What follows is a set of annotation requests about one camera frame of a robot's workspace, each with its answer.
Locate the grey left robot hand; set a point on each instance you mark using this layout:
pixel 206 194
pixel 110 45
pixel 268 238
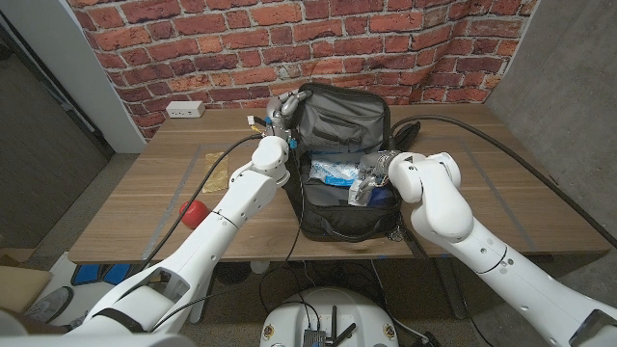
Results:
pixel 277 113

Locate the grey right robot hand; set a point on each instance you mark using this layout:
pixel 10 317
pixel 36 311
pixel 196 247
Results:
pixel 378 166

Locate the small white packet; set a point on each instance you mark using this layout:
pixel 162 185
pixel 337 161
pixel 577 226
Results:
pixel 360 197

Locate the black backpack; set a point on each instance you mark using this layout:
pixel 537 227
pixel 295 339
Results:
pixel 337 115

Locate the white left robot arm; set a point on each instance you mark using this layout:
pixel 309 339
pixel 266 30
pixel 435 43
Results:
pixel 207 241

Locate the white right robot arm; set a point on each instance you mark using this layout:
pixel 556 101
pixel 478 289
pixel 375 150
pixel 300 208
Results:
pixel 448 212

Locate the red ball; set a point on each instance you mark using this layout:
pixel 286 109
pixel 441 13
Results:
pixel 194 214

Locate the blue white baby wipes pack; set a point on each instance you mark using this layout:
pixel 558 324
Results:
pixel 332 171

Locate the red brick print backdrop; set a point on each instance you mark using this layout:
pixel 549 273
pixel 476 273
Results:
pixel 299 43

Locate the yellowish foil patch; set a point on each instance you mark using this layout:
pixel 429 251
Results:
pixel 217 171

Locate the white power strip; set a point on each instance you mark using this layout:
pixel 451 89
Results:
pixel 185 109

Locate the grey tape outline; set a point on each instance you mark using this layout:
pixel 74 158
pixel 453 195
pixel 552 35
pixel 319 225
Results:
pixel 511 212

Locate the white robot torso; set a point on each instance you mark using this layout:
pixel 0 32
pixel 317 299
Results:
pixel 328 308

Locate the dark table leg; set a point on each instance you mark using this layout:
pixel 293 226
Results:
pixel 453 299

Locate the black antenna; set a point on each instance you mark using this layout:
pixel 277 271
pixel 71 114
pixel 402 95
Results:
pixel 333 320
pixel 348 332

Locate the small grey computer box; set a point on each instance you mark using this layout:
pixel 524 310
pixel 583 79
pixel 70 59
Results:
pixel 314 338

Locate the white table leg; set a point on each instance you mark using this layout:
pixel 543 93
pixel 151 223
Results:
pixel 197 313

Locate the blue object under table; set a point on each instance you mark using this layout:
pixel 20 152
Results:
pixel 87 274

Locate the grey sneaker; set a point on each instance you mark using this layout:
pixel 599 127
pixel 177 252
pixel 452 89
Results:
pixel 48 304

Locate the tan cardboard box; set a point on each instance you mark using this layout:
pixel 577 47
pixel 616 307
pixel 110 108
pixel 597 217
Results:
pixel 24 289

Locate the person's brown trouser leg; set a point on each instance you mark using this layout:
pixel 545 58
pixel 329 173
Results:
pixel 34 325

